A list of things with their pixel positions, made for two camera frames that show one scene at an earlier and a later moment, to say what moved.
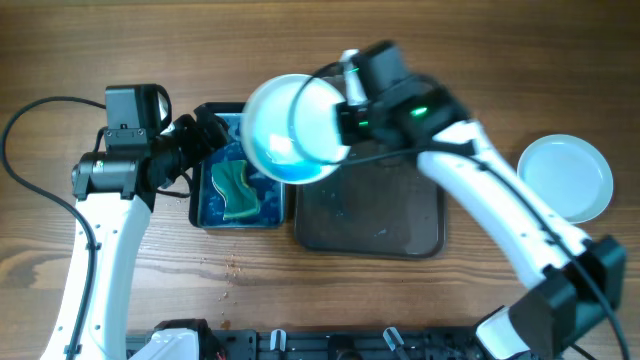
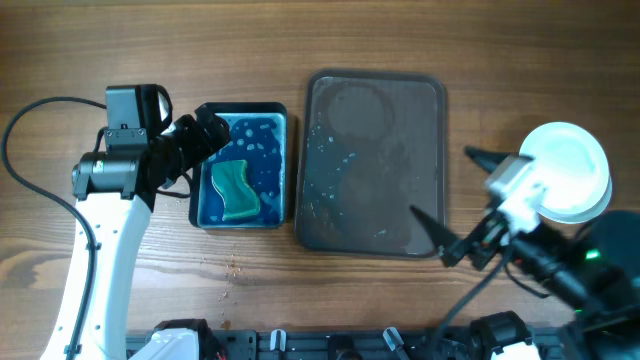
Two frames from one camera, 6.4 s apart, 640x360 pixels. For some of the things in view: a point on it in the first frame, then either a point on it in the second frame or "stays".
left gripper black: (201, 146) stays
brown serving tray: (381, 202) stays
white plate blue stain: (289, 129) to (571, 165)
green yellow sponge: (240, 199) stays
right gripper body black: (355, 123) to (486, 242)
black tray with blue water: (226, 190) stays
